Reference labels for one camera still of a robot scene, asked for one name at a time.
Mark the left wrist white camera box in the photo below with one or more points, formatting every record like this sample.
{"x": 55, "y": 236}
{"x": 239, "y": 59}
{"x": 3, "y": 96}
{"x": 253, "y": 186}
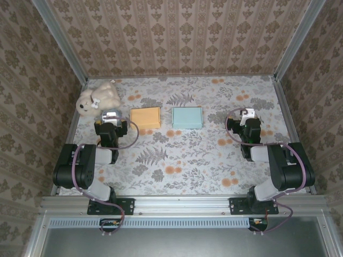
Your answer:
{"x": 110, "y": 115}

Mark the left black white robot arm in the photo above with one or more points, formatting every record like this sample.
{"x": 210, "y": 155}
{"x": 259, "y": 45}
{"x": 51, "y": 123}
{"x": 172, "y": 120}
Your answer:
{"x": 69, "y": 166}

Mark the aluminium frame post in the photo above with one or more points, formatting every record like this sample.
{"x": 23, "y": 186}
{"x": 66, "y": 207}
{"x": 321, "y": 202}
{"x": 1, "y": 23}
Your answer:
{"x": 298, "y": 40}
{"x": 61, "y": 40}

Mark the aluminium mounting rail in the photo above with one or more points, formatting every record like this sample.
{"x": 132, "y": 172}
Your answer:
{"x": 182, "y": 204}

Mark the cream plush dog toy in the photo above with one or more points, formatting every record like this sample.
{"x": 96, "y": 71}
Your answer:
{"x": 104, "y": 93}

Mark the grey metal panel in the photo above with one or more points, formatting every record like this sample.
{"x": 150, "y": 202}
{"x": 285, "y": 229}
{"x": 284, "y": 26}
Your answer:
{"x": 187, "y": 243}

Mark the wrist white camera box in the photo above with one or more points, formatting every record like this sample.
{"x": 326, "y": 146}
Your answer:
{"x": 110, "y": 115}
{"x": 247, "y": 113}

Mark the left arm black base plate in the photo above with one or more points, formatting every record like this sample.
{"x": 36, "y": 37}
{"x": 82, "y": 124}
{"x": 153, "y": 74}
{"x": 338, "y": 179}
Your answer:
{"x": 128, "y": 206}

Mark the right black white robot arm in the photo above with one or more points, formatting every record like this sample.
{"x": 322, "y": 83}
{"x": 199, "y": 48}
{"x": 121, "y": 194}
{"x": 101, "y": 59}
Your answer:
{"x": 289, "y": 168}

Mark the aluminium side rail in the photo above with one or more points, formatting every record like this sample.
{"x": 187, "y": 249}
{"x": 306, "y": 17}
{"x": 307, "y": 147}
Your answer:
{"x": 73, "y": 125}
{"x": 294, "y": 134}

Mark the floral patterned table cover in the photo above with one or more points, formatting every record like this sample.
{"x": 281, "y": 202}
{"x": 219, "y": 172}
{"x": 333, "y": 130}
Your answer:
{"x": 160, "y": 91}

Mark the orange paper box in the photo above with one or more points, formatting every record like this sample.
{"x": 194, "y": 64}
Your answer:
{"x": 144, "y": 117}

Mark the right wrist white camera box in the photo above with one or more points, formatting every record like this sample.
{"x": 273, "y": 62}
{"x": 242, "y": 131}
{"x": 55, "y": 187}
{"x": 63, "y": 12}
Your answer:
{"x": 247, "y": 113}

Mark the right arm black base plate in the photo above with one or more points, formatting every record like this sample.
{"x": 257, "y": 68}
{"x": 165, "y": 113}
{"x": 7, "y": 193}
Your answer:
{"x": 235, "y": 206}

